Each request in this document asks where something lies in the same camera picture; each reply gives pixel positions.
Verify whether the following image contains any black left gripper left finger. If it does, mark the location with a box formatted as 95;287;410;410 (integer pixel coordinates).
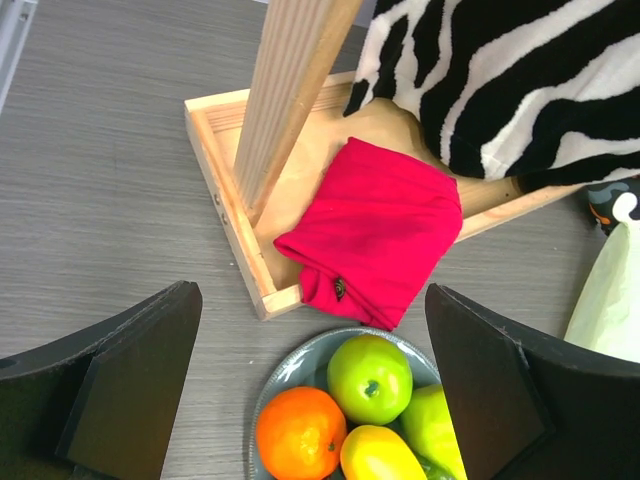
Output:
1;281;203;479

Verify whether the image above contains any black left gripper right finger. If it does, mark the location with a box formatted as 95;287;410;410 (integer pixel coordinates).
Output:
425;284;639;479

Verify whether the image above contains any pale green plastic bag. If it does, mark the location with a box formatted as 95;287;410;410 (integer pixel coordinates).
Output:
564;223;639;363

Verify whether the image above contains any yellow mango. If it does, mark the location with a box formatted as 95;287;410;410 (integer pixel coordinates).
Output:
340;425;426;480

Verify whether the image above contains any green yellow pear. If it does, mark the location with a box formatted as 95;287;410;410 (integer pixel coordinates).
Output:
400;384;467;479

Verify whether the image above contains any green apple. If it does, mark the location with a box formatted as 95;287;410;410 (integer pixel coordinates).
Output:
327;334;413;425

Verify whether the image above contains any orange fruit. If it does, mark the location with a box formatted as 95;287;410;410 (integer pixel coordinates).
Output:
256;386;347;479

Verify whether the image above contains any grey blue plate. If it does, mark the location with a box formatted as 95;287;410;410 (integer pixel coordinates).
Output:
245;326;440;480

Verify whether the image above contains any camouflage pattern garment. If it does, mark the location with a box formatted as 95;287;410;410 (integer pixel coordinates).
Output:
587;175;639;236

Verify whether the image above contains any red folded cloth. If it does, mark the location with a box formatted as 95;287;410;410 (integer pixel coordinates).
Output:
274;137;463;331

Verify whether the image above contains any wooden clothes rack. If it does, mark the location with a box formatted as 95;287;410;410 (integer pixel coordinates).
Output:
185;1;572;319

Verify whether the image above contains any zebra pattern garment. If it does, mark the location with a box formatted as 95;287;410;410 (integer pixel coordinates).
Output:
345;0;639;188

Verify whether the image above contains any aluminium frame rail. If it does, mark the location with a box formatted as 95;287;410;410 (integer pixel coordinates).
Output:
0;0;39;110

